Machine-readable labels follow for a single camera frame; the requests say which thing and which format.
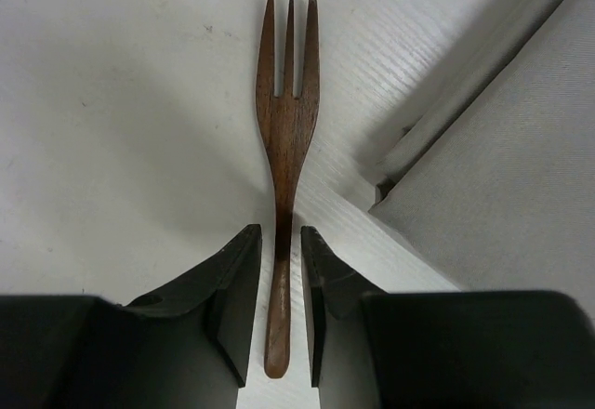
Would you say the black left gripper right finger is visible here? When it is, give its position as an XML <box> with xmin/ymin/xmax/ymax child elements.
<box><xmin>300</xmin><ymin>226</ymin><xmax>594</xmax><ymax>408</ymax></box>

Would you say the brown wooden fork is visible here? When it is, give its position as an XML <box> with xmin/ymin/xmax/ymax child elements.
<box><xmin>255</xmin><ymin>0</ymin><xmax>320</xmax><ymax>379</ymax></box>

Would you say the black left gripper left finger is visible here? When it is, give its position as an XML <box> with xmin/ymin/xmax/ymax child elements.
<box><xmin>1</xmin><ymin>224</ymin><xmax>261</xmax><ymax>408</ymax></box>

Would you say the grey cloth placemat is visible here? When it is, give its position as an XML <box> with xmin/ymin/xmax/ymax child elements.
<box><xmin>371</xmin><ymin>0</ymin><xmax>594</xmax><ymax>305</ymax></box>

